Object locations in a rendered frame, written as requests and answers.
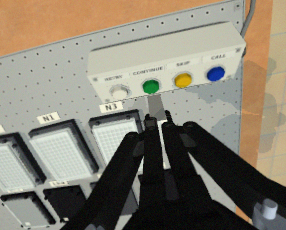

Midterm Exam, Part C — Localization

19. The beige operator button panel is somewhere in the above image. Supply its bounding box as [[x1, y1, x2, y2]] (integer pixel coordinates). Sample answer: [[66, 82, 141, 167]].
[[87, 0, 256, 105]]

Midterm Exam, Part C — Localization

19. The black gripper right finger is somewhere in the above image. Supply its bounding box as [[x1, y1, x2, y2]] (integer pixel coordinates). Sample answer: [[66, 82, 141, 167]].
[[154, 94, 286, 230]]

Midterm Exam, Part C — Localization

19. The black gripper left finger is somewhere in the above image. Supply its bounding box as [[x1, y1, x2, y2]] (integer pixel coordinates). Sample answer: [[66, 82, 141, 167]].
[[60, 95, 167, 230]]

